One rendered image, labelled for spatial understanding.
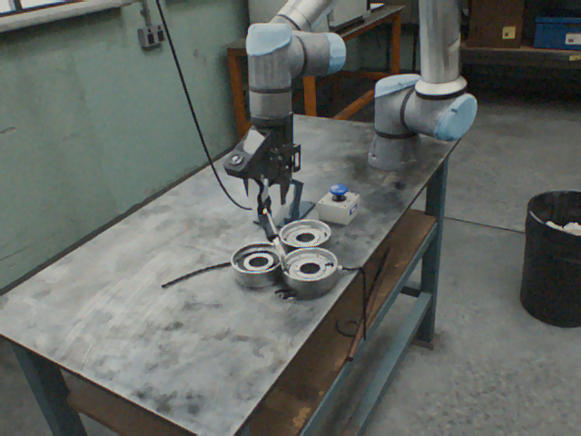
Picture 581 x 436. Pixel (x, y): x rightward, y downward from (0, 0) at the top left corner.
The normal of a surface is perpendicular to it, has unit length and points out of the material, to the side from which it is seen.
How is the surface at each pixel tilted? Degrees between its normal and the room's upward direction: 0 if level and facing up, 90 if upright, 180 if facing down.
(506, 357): 0
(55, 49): 90
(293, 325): 0
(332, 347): 0
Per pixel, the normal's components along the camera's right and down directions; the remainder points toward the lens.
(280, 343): -0.07, -0.86
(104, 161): 0.86, 0.20
